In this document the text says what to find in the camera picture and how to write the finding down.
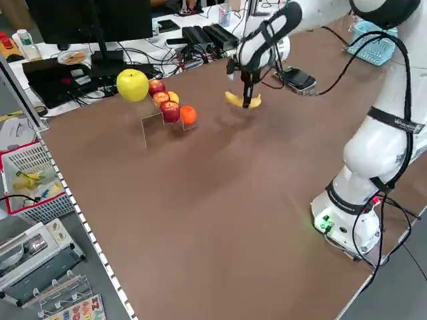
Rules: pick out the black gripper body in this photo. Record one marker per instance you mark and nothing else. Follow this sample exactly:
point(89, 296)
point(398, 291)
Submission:
point(255, 74)

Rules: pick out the yellow banana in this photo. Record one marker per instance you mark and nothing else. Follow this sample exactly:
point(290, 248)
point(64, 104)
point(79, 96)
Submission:
point(233, 99)

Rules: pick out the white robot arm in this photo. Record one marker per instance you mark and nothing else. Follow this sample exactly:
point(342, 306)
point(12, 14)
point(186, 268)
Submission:
point(377, 156)

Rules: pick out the silver digital kitchen scale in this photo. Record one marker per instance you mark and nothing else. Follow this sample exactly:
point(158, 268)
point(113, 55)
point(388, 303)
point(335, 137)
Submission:
point(300, 80)

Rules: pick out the light blue plastic basket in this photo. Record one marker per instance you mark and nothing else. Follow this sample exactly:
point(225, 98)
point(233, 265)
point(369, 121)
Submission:
point(373, 55)

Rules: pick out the white mesh basket red rim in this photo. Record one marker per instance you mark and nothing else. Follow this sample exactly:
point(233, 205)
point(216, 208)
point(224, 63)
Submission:
point(50, 203)

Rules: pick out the black power brick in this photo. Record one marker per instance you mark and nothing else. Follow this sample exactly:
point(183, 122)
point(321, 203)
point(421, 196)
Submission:
point(197, 36)
point(221, 35)

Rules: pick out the orange fruit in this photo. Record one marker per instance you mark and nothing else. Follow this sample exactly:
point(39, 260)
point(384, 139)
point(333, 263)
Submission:
point(189, 115)

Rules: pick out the cup of pens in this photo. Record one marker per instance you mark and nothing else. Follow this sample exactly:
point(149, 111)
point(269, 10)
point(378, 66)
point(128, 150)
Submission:
point(224, 16)

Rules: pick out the yellow lemon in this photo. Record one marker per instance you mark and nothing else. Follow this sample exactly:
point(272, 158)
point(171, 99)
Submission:
point(174, 97)

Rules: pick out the red apple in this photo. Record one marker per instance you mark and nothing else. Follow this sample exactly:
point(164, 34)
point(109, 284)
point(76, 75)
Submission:
point(156, 87)
point(170, 111)
point(161, 98)

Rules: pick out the clear acrylic stepped stand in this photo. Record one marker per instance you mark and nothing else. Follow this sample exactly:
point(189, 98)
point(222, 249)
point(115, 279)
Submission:
point(151, 123)

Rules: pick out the large green apple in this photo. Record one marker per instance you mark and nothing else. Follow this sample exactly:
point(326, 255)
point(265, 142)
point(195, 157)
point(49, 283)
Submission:
point(132, 85)

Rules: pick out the plate of cookies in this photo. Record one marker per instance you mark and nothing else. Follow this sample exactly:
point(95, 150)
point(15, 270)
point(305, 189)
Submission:
point(71, 57)

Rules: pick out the black computer monitor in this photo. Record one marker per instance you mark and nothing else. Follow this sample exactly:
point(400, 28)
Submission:
point(66, 20)

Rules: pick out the dark tape roll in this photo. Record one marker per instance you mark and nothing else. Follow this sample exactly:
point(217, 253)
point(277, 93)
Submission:
point(40, 111)

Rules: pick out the white plastic bottle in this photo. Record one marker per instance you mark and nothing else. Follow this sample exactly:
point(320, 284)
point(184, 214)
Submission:
point(28, 45)

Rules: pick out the white power socket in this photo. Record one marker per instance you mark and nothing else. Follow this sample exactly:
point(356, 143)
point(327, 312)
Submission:
point(58, 233)

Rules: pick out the bunch of yellow bananas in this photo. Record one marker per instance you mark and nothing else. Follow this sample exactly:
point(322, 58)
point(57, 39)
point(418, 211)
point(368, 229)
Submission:
point(26, 180)

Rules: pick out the yellow toy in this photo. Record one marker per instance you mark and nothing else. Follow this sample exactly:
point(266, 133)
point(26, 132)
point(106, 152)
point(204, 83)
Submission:
point(8, 46)

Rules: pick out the silver toaster oven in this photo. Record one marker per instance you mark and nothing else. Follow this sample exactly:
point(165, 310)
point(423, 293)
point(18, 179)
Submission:
point(30, 253)

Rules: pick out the clear acrylic hook rack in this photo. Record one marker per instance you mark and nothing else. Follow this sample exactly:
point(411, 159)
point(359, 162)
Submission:
point(60, 290)

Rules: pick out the colourful alphabet puzzle board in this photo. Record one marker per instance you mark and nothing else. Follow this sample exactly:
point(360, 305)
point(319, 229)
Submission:
point(80, 308)

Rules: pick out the aluminium frame post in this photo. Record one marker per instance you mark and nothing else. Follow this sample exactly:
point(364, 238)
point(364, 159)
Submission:
point(249, 20)

